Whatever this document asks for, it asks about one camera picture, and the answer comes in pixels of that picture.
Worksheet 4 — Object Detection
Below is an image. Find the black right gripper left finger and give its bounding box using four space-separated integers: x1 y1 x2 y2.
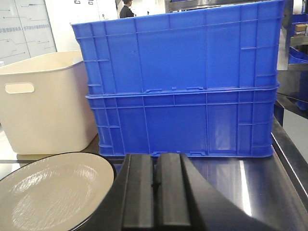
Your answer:
81 154 154 231

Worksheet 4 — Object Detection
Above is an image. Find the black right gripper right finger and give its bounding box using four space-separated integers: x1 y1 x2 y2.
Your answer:
156 154 274 231

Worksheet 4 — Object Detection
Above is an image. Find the beige plate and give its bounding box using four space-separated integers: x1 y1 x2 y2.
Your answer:
0 152 116 231

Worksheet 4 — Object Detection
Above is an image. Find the blue crate lower stacked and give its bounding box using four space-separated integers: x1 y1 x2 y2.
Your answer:
87 86 277 158

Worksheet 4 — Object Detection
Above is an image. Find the blue crate stacked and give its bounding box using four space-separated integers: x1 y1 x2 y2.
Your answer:
72 0 285 95
87 86 277 158

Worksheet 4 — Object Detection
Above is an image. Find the cream plastic bin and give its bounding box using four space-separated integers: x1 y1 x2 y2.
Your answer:
0 50 98 154

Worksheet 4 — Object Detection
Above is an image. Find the blue crate upper stacked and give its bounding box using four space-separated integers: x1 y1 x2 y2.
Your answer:
72 0 285 95

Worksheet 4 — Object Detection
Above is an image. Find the person in black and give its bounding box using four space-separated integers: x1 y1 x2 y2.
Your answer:
119 0 135 18

